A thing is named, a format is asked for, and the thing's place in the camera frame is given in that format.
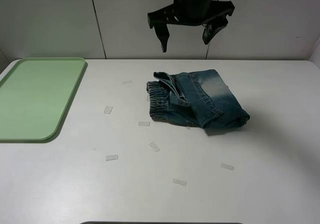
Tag clear tape piece far left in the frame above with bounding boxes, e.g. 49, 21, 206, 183
122, 80, 132, 84

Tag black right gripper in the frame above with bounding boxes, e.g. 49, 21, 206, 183
147, 0, 235, 52

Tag blue children's denim shorts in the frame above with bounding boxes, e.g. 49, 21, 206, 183
146, 69, 250, 129

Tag clear tape piece front left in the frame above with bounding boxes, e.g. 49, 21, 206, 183
105, 155, 118, 161

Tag light green plastic tray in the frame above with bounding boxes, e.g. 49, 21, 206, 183
0, 58, 87, 142

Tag clear tape piece left upright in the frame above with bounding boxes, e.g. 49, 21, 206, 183
103, 106, 113, 114

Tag clear tape piece front right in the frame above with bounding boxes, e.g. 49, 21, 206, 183
221, 163, 234, 171

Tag clear tape piece front centre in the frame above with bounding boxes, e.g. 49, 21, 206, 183
172, 179, 187, 187

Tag clear tape piece centre left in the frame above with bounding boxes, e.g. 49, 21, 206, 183
138, 121, 150, 127

